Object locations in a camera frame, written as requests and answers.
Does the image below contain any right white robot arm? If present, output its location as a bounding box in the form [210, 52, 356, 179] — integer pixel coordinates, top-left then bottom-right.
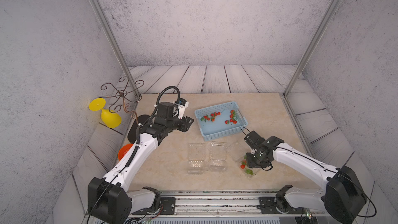
[244, 131, 370, 224]

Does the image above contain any strawberry cluster in basket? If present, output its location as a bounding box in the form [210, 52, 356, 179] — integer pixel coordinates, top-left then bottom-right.
[224, 110, 237, 124]
[200, 112, 221, 122]

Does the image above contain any aluminium frame post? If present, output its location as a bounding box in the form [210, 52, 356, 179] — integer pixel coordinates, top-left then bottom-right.
[89, 0, 142, 101]
[283, 0, 342, 99]

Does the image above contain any light blue perforated basket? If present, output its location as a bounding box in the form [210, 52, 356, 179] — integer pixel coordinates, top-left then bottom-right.
[194, 101, 248, 142]

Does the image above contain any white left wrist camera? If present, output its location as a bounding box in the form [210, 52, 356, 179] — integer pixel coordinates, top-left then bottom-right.
[175, 98, 189, 119]

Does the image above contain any strawberry cluster right in basket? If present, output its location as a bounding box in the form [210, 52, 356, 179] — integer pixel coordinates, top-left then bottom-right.
[224, 110, 237, 124]

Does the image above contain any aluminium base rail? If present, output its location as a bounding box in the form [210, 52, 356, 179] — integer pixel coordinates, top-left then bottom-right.
[80, 189, 343, 224]

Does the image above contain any yellow plastic goblet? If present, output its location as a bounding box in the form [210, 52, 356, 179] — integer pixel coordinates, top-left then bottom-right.
[88, 98, 122, 129]

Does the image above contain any orange plastic bowl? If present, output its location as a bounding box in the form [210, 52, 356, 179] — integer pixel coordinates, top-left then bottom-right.
[118, 144, 133, 161]

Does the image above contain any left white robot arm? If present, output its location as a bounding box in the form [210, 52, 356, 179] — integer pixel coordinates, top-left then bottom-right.
[88, 99, 194, 224]

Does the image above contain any aluminium frame post right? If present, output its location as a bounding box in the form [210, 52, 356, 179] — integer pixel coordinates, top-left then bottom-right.
[283, 0, 342, 99]

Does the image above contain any strawberry cluster left in basket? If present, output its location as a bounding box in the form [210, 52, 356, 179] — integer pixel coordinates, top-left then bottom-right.
[200, 112, 221, 122]

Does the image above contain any clear clamshell container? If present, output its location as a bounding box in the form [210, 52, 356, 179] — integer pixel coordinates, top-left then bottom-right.
[227, 142, 260, 178]
[208, 142, 227, 172]
[187, 143, 206, 174]

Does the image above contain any aluminium frame post left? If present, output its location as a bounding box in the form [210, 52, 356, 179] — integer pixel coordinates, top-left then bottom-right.
[89, 0, 142, 101]

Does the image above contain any dark wire jewellery stand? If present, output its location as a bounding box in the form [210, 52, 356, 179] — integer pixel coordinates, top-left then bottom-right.
[101, 76, 145, 134]

